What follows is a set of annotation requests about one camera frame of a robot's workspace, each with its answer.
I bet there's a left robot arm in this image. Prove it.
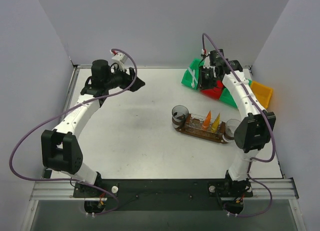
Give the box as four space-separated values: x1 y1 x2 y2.
41 59 145 197

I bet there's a green bin with cups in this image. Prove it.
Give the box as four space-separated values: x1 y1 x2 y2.
219 88 238 109

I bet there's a red bin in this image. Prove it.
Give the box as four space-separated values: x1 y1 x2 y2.
200 80 224 100

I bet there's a light blue toothbrush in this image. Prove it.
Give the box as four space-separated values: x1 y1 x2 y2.
188 69 198 83

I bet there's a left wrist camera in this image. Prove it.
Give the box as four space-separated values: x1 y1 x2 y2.
111 52 128 64

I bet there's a clear glass cup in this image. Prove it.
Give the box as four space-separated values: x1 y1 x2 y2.
222 119 241 143

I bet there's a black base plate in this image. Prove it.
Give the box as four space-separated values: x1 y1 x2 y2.
73 178 253 213

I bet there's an orange toothpaste tube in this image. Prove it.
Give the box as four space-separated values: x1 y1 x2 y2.
201 111 212 130

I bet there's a clear acrylic toothbrush rack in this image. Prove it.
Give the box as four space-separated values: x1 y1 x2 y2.
180 112 226 144

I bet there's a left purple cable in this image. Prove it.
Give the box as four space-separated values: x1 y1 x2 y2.
9 48 138 216

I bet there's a purple cable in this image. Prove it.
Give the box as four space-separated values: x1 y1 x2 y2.
9 48 138 216
201 32 276 218

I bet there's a white toothbrush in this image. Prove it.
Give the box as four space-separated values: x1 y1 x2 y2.
187 67 198 89

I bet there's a yellow bin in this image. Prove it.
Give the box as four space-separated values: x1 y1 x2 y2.
250 80 273 109

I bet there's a grey glass cup with holder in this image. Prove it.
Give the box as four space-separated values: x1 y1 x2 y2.
171 105 190 129

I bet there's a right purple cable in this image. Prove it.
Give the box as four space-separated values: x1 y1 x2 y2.
201 32 276 218

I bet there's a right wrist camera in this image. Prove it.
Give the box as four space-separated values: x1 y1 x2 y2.
199 54 213 69

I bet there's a green bin with toothbrushes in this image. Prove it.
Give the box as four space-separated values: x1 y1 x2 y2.
181 58 201 90

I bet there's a brown oval wooden tray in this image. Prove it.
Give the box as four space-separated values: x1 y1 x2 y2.
174 114 229 144

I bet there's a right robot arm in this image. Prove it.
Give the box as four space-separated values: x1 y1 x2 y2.
197 49 276 190

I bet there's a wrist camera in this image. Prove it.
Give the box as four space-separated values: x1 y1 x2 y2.
199 54 213 69
111 52 128 64

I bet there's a yellow toothpaste tube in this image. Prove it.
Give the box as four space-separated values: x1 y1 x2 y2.
211 113 221 133

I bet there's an aluminium frame rail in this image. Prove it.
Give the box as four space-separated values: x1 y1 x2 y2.
30 178 299 201

